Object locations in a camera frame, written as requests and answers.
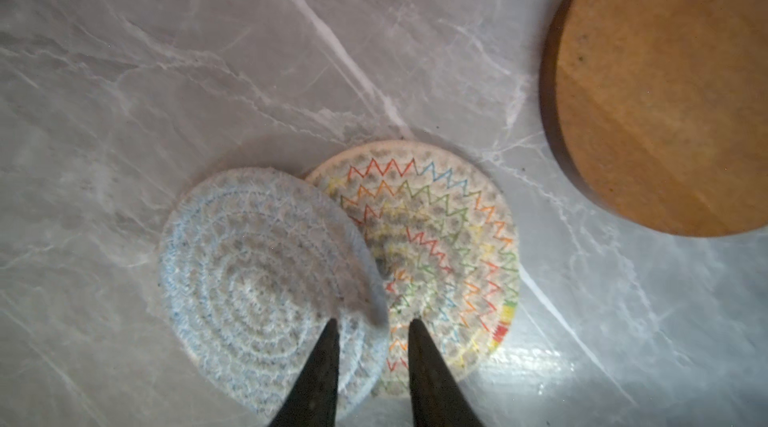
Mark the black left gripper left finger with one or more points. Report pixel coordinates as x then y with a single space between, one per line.
312 400

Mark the light brown wooden round coaster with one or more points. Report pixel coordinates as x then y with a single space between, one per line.
657 110

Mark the blue woven round coaster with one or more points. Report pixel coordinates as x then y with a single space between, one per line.
254 262

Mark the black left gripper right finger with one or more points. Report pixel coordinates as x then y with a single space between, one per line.
435 396

